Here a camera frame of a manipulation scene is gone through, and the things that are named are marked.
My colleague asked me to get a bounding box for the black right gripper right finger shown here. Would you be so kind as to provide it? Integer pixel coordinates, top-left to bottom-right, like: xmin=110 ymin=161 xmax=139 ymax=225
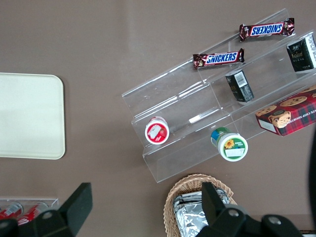
xmin=195 ymin=182 xmax=303 ymax=237

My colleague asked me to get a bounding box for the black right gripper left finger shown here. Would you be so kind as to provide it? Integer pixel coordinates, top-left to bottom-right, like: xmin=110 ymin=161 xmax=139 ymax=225
xmin=0 ymin=182 xmax=93 ymax=237

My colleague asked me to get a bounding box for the tan wicker basket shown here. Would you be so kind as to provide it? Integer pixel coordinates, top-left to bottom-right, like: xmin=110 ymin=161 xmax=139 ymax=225
xmin=163 ymin=173 xmax=238 ymax=237

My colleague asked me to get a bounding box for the cream rectangular tray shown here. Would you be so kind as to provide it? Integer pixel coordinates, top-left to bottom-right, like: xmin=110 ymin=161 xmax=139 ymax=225
xmin=0 ymin=73 xmax=66 ymax=160

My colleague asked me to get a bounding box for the silver foil package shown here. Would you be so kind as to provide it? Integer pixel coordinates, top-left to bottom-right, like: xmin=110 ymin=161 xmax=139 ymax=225
xmin=175 ymin=202 xmax=211 ymax=237
xmin=172 ymin=187 xmax=232 ymax=210

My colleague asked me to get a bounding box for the clear acrylic can holder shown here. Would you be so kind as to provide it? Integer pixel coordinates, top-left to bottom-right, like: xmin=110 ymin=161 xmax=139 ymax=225
xmin=0 ymin=196 xmax=60 ymax=223

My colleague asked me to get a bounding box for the red drink can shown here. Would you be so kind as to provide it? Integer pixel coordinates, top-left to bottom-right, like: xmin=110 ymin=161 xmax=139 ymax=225
xmin=17 ymin=201 xmax=49 ymax=226
xmin=0 ymin=202 xmax=24 ymax=220

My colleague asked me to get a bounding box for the green sunflower lid cup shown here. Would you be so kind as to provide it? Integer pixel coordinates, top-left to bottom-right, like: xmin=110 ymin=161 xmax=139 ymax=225
xmin=210 ymin=126 xmax=249 ymax=162

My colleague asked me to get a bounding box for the red lid yogurt cup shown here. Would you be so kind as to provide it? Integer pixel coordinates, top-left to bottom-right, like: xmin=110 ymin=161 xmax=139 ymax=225
xmin=144 ymin=116 xmax=171 ymax=145

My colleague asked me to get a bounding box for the clear acrylic stepped shelf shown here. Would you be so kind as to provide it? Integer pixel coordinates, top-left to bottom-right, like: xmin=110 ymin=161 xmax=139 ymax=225
xmin=121 ymin=8 xmax=316 ymax=184

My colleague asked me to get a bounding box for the red plaid cookie box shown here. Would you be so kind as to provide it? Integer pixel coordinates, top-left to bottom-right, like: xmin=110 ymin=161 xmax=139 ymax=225
xmin=254 ymin=85 xmax=316 ymax=137

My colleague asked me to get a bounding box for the black box with barcode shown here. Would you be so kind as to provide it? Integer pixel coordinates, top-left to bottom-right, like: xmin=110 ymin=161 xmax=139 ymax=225
xmin=225 ymin=69 xmax=255 ymax=103

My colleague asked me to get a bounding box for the Snickers chocolate bar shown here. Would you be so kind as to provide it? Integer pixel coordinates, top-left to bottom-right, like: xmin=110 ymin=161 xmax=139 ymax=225
xmin=192 ymin=47 xmax=245 ymax=71
xmin=239 ymin=17 xmax=296 ymax=42

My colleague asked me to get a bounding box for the black box with gold print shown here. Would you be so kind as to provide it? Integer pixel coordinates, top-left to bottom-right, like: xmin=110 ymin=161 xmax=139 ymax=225
xmin=286 ymin=34 xmax=316 ymax=73

